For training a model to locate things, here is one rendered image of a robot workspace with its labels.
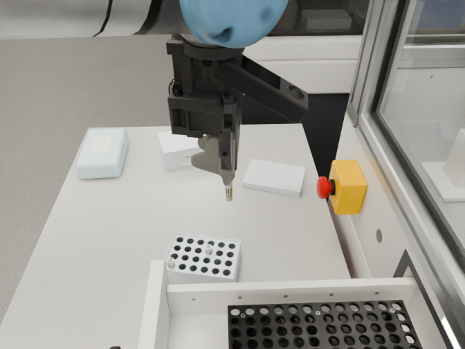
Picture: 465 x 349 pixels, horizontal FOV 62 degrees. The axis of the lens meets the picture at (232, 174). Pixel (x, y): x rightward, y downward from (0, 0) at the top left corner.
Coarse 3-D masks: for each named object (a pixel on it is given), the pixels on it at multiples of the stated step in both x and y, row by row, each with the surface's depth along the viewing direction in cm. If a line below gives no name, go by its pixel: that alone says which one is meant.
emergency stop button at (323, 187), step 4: (320, 180) 68; (324, 180) 68; (316, 184) 70; (320, 184) 68; (324, 184) 68; (328, 184) 69; (316, 188) 70; (320, 188) 68; (324, 188) 68; (328, 188) 68; (320, 192) 68; (324, 192) 68; (328, 192) 69; (320, 196) 69; (324, 196) 68
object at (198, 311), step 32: (192, 288) 51; (224, 288) 51; (256, 288) 52; (288, 288) 52; (320, 288) 52; (352, 288) 52; (384, 288) 52; (416, 288) 53; (192, 320) 54; (224, 320) 54; (416, 320) 53
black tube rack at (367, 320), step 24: (288, 312) 48; (312, 312) 48; (336, 312) 48; (360, 312) 48; (384, 312) 48; (264, 336) 46; (288, 336) 46; (312, 336) 46; (336, 336) 46; (360, 336) 46; (384, 336) 46
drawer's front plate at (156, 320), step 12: (156, 264) 50; (156, 276) 49; (156, 288) 48; (156, 300) 46; (144, 312) 45; (156, 312) 45; (168, 312) 53; (144, 324) 44; (156, 324) 44; (168, 324) 53; (144, 336) 43; (156, 336) 44; (168, 336) 53; (144, 348) 42; (156, 348) 44
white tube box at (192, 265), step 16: (176, 240) 71; (192, 240) 71; (208, 240) 71; (224, 240) 71; (240, 240) 70; (176, 256) 69; (192, 256) 68; (208, 256) 68; (224, 256) 68; (176, 272) 65; (192, 272) 65; (208, 272) 65; (224, 272) 66
